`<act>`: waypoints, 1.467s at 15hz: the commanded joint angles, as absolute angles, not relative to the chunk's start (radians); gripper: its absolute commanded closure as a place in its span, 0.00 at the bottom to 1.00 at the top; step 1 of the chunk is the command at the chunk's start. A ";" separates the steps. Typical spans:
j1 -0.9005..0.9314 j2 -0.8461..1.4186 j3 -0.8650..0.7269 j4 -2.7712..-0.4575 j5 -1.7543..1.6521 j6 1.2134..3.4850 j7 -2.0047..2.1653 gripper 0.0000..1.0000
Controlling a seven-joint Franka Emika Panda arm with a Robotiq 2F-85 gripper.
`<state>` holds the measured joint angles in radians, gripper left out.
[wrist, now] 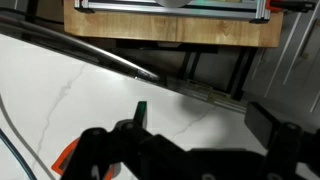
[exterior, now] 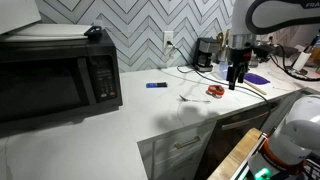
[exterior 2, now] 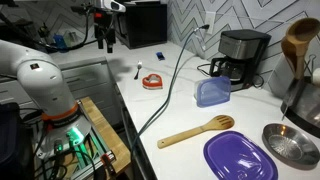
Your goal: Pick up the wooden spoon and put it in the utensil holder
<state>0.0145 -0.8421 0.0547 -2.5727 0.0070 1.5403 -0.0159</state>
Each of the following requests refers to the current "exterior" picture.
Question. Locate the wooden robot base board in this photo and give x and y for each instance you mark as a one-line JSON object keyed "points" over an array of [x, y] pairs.
{"points": [[236, 157]]}

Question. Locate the blue rectangular marker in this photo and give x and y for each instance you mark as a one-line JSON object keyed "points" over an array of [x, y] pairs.
{"points": [[157, 85]]}

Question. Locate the paper towel holder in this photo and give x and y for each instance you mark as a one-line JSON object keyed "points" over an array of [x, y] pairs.
{"points": [[297, 66]]}

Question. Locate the clear plastic container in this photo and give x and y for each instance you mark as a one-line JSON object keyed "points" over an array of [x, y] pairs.
{"points": [[221, 70]]}

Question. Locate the metal utensil holder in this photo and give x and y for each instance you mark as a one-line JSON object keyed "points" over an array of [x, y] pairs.
{"points": [[223, 39]]}

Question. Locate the black microwave oven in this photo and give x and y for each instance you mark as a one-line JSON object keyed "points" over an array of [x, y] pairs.
{"points": [[45, 77]]}

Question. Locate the white wall outlet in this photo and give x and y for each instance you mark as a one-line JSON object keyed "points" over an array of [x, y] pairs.
{"points": [[167, 40]]}

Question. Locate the white cutting board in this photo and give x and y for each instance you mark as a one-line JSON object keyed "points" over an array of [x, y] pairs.
{"points": [[51, 30]]}

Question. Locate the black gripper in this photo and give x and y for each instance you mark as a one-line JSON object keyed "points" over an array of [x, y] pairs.
{"points": [[240, 61]]}

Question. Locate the metal spoon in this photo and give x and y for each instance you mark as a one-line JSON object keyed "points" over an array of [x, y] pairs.
{"points": [[194, 100]]}

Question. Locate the orange heart cookie cutter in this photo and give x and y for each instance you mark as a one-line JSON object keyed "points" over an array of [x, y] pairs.
{"points": [[216, 91]]}

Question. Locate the gold drawer handle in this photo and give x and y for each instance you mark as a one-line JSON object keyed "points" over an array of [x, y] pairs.
{"points": [[185, 144]]}

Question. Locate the wooden spoon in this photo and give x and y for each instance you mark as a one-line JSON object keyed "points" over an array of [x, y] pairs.
{"points": [[255, 88]]}

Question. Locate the purple plastic lid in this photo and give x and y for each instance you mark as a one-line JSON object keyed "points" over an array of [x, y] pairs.
{"points": [[255, 79]]}

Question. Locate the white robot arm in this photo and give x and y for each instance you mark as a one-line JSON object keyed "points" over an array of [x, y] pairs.
{"points": [[283, 153]]}

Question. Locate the black coffee maker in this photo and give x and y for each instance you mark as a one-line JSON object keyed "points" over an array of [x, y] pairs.
{"points": [[205, 47]]}

